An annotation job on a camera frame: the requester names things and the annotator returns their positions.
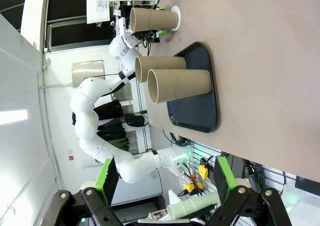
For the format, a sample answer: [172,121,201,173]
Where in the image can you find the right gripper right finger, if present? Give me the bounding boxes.
[206,156,293,226]

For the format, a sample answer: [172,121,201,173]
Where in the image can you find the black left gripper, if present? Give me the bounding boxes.
[136,7,168,45]

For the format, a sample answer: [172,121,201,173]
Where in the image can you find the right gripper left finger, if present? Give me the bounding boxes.
[49,157,123,226]

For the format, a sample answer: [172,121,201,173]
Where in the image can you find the brown paper cup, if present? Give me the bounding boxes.
[134,56,188,84]
[129,7,181,34]
[146,69,211,104]

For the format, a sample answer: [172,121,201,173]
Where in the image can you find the white scalloped paper coaster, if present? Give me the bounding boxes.
[170,4,182,32]

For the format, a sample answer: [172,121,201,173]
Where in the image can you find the yellow control box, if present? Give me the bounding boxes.
[198,164,210,180]

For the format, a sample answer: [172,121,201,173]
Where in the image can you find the black control unit box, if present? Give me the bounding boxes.
[231,156,262,186]

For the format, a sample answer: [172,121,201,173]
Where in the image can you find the yellow emergency stop button box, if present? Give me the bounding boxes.
[183,182,204,194]

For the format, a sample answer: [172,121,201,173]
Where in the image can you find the olive hanging jacket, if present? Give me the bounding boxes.
[104,136,130,152]

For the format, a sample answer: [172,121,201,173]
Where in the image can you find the light green cylinder cup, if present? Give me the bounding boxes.
[166,192,221,219]

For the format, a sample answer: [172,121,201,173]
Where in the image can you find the dark hanging jacket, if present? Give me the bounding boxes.
[93,100,124,118]
[96,118,127,137]

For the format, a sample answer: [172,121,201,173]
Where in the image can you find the white board panel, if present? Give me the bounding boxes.
[86,0,111,24]

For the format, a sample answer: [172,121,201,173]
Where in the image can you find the black hanging bag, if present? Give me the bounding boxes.
[124,115,145,127]

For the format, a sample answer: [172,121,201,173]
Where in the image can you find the dark plastic serving tray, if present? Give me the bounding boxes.
[166,41,219,134]

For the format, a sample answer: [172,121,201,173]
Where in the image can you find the metal clothes rack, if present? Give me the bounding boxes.
[102,73,154,155]

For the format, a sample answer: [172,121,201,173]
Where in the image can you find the dark glass window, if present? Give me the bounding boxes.
[44,0,118,53]

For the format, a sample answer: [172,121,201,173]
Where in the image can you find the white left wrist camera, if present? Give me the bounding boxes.
[116,16,131,36]

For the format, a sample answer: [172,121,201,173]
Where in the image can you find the black cables under table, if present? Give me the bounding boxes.
[162,130,193,149]

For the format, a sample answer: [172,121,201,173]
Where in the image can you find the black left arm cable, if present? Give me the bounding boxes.
[98,40,155,98]

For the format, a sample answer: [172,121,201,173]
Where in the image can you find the steel wall panel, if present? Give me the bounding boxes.
[71,60,105,87]

